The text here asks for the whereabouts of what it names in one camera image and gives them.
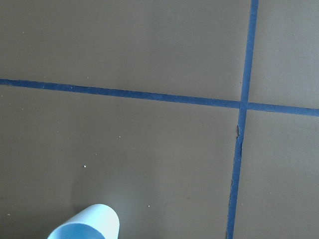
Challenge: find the light blue cup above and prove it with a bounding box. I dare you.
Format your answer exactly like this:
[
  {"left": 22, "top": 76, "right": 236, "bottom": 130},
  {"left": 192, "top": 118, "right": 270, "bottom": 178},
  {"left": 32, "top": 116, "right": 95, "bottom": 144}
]
[{"left": 48, "top": 204, "right": 120, "bottom": 239}]

